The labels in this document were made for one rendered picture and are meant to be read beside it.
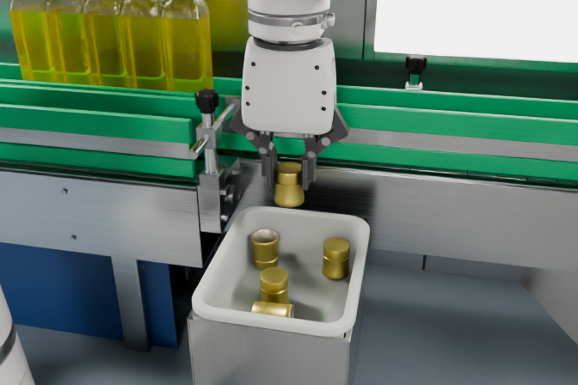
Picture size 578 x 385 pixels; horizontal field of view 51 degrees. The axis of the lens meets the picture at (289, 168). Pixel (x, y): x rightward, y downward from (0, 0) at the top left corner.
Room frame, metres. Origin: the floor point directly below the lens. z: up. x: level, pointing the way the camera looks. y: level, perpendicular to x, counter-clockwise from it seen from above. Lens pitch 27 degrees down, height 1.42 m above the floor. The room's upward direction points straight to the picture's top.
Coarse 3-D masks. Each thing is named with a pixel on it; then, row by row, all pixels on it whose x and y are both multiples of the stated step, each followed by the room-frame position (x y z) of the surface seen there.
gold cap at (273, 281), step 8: (264, 272) 0.59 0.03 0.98; (272, 272) 0.59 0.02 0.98; (280, 272) 0.59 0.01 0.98; (264, 280) 0.57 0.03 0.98; (272, 280) 0.57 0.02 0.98; (280, 280) 0.57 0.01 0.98; (264, 288) 0.57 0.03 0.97; (272, 288) 0.57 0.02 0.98; (280, 288) 0.57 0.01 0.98; (264, 296) 0.57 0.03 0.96; (272, 296) 0.57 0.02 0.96; (280, 296) 0.57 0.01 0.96
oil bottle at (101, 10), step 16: (96, 0) 0.84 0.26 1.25; (112, 0) 0.84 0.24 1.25; (96, 16) 0.84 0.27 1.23; (112, 16) 0.83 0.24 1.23; (96, 32) 0.84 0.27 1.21; (112, 32) 0.83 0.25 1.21; (96, 48) 0.84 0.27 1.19; (112, 48) 0.83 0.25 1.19; (96, 64) 0.84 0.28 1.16; (112, 64) 0.83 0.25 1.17; (96, 80) 0.84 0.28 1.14; (112, 80) 0.83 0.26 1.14
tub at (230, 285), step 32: (256, 224) 0.69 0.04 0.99; (288, 224) 0.68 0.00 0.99; (320, 224) 0.67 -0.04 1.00; (352, 224) 0.66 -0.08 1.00; (224, 256) 0.59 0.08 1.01; (288, 256) 0.68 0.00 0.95; (320, 256) 0.67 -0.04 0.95; (352, 256) 0.66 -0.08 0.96; (224, 288) 0.57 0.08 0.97; (256, 288) 0.61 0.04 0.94; (288, 288) 0.61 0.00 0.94; (320, 288) 0.61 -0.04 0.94; (352, 288) 0.52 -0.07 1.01; (224, 320) 0.48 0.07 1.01; (256, 320) 0.47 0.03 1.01; (288, 320) 0.47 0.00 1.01; (320, 320) 0.55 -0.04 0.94; (352, 320) 0.47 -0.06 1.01
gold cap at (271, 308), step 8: (256, 304) 0.54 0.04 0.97; (264, 304) 0.54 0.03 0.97; (272, 304) 0.54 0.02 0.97; (280, 304) 0.54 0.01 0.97; (288, 304) 0.54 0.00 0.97; (256, 312) 0.53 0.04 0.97; (264, 312) 0.53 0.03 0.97; (272, 312) 0.53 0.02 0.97; (280, 312) 0.53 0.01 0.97; (288, 312) 0.53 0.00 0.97
